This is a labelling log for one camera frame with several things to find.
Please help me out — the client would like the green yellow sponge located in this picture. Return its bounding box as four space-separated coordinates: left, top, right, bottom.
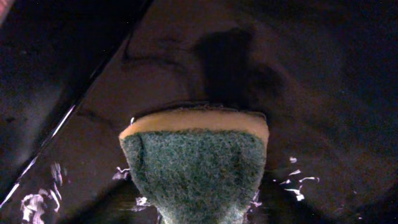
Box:
119 108 269 223

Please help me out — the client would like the black plastic tray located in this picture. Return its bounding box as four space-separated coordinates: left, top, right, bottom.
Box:
1 1 397 223

